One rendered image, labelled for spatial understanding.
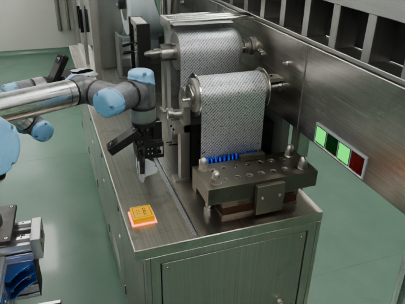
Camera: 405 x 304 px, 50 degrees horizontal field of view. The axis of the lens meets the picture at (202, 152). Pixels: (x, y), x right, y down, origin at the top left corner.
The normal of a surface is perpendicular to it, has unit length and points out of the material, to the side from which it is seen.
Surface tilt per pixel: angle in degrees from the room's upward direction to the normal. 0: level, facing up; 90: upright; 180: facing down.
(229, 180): 0
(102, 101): 90
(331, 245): 0
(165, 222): 0
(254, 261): 90
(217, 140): 90
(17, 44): 90
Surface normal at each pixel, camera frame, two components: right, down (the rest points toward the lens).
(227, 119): 0.33, 0.45
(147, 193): 0.02, -0.88
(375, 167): -0.94, 0.14
